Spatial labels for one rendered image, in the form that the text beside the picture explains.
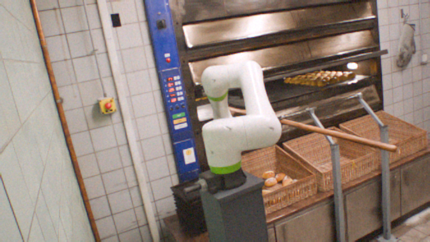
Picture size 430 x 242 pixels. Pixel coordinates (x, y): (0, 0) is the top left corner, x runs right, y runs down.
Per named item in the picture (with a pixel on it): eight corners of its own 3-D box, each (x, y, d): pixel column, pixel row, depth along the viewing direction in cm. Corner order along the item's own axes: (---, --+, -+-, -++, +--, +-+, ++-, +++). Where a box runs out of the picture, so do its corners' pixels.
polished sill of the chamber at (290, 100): (198, 127, 250) (196, 121, 249) (372, 79, 315) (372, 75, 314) (200, 128, 244) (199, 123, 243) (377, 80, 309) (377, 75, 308)
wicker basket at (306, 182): (218, 196, 258) (212, 163, 252) (279, 174, 279) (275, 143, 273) (250, 223, 215) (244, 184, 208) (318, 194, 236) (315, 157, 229)
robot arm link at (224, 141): (251, 169, 124) (243, 120, 120) (208, 177, 125) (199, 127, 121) (247, 158, 137) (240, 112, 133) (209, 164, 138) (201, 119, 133)
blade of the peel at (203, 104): (240, 99, 307) (239, 96, 306) (183, 113, 285) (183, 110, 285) (222, 95, 339) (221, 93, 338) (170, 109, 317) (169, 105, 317)
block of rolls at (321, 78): (282, 82, 356) (281, 77, 355) (317, 74, 373) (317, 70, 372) (321, 86, 301) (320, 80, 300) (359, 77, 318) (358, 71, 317)
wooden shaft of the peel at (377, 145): (398, 152, 136) (398, 145, 136) (393, 153, 135) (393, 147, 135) (219, 106, 289) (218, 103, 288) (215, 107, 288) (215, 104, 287)
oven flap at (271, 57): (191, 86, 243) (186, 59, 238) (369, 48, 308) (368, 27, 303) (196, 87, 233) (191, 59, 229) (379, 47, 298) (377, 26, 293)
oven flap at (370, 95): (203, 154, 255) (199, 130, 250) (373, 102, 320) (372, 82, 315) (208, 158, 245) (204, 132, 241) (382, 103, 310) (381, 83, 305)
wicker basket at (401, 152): (339, 153, 300) (337, 123, 294) (382, 136, 321) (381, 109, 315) (383, 168, 257) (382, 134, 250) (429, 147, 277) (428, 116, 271)
